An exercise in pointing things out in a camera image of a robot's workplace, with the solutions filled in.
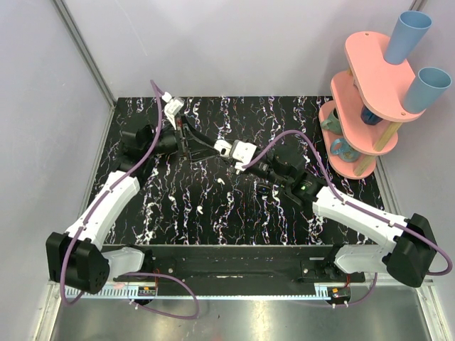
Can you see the blue cup front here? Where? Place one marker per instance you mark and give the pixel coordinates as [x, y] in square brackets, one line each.
[428, 85]

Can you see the blue cup rear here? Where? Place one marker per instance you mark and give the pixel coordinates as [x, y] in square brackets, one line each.
[410, 28]

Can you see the black marble mat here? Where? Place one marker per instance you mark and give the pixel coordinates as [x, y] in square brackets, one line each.
[164, 211]

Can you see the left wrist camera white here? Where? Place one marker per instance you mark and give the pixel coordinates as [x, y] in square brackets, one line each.
[172, 107]

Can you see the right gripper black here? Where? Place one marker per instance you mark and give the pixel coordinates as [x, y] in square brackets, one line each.
[246, 171]

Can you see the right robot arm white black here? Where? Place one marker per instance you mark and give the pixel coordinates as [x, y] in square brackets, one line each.
[403, 247]

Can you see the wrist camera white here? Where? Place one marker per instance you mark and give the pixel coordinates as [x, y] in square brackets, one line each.
[242, 153]
[172, 107]

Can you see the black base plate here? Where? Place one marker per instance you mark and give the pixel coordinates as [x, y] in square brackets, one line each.
[311, 264]

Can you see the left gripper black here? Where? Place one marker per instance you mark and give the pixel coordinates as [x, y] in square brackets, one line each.
[181, 138]

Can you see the pink three tier shelf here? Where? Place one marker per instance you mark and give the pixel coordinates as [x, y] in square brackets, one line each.
[372, 82]

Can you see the blue patterned mug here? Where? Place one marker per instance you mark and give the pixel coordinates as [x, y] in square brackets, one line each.
[341, 148]

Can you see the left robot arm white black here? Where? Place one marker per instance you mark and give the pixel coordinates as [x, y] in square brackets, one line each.
[75, 257]

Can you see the white earbud case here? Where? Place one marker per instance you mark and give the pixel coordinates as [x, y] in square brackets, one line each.
[223, 148]

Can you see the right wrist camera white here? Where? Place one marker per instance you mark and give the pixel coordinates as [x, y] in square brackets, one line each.
[242, 153]

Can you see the black earbud charging case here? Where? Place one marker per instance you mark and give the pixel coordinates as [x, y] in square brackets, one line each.
[263, 189]

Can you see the green ceramic mug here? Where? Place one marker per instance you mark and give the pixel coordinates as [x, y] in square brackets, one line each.
[332, 123]

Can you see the dark blue cup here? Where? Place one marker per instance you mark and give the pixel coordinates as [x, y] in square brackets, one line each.
[369, 118]

